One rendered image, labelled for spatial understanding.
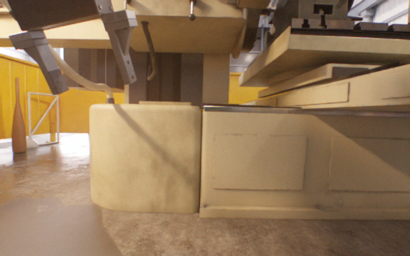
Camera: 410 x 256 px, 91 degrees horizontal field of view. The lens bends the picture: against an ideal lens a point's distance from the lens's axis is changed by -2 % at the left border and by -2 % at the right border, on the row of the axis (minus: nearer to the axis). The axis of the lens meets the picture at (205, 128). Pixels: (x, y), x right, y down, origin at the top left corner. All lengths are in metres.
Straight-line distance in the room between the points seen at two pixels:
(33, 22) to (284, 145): 1.10
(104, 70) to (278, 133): 1.45
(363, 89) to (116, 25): 0.77
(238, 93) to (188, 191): 2.57
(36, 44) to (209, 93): 1.43
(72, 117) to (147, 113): 3.06
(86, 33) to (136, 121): 0.72
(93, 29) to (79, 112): 2.60
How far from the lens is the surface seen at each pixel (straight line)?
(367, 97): 0.86
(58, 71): 0.44
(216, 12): 1.18
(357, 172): 1.43
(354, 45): 1.17
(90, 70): 2.00
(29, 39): 0.43
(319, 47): 1.08
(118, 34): 0.36
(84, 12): 0.36
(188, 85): 1.74
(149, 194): 1.23
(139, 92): 1.81
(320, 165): 1.31
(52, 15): 0.39
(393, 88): 0.78
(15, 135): 3.41
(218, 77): 1.75
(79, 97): 4.08
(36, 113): 4.08
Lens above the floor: 0.56
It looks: 4 degrees down
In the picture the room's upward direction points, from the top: 2 degrees clockwise
